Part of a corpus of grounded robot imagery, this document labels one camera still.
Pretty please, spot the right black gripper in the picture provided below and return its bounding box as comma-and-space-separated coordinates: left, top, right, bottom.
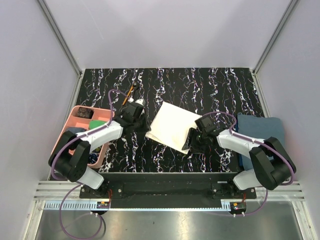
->
182, 127, 208, 155

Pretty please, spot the white cloth napkin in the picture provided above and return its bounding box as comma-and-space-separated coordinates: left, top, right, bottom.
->
145, 102, 201, 154

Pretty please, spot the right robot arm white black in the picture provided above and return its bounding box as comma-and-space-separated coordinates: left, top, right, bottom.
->
182, 116, 297, 199

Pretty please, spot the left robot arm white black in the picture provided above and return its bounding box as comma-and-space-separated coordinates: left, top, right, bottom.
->
48, 98, 151, 198

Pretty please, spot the green cloth in tray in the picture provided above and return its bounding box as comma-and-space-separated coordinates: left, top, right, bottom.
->
88, 120, 106, 130

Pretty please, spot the dark patterned cloth in tray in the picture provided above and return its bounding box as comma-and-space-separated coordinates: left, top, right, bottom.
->
76, 106, 94, 119

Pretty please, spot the grey blue cloth in tray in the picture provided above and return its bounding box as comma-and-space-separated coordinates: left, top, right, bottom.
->
65, 126, 86, 134

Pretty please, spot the pink compartment tray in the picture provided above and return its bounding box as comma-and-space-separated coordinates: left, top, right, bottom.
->
53, 105, 111, 169

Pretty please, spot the blue folded cloth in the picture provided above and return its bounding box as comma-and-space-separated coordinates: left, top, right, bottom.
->
234, 113, 286, 168

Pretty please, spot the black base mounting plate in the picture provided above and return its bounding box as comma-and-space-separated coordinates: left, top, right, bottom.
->
79, 171, 257, 209

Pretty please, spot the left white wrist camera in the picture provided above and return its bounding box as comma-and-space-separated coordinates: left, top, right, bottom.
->
128, 98, 146, 108

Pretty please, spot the orange handled utensil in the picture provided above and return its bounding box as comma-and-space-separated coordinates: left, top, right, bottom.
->
122, 86, 134, 106

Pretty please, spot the black handled utensil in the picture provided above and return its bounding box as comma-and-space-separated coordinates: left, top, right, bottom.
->
130, 81, 140, 99

